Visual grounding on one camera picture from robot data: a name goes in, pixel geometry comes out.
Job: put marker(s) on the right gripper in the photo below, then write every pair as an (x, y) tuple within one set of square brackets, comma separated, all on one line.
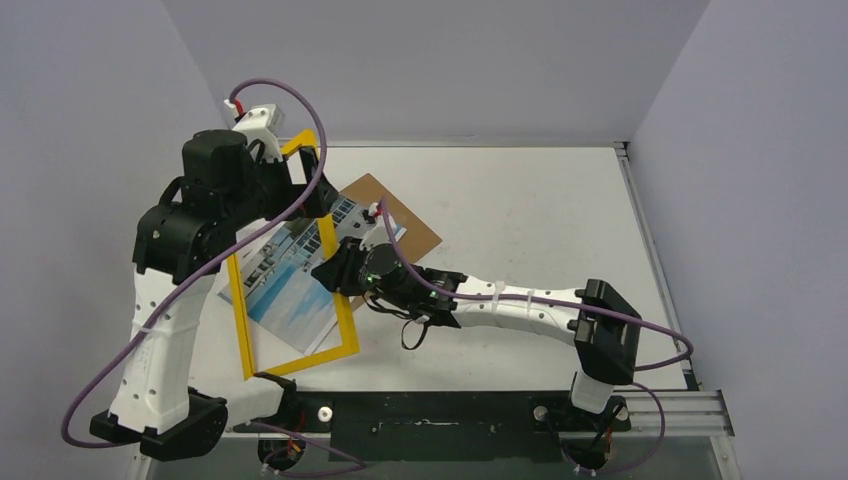
[(342, 266)]

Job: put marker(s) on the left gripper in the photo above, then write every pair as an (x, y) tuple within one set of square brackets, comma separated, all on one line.
[(281, 168)]

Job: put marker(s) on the yellow picture frame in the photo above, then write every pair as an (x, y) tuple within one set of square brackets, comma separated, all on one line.
[(344, 313)]

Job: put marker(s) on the building and sky photo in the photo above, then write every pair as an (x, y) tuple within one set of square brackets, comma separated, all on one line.
[(280, 293)]

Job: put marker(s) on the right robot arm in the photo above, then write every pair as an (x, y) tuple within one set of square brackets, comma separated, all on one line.
[(592, 319)]

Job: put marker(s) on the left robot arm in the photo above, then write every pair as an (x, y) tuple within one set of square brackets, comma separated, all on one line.
[(177, 254)]

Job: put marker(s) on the brown backing board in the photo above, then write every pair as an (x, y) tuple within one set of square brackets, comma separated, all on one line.
[(416, 239)]

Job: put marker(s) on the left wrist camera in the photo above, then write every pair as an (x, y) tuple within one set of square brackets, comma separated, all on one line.
[(262, 122)]

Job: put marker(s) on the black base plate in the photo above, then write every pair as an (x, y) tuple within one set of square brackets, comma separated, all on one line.
[(452, 425)]

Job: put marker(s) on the aluminium front rail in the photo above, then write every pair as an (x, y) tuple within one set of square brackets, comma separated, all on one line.
[(675, 434)]

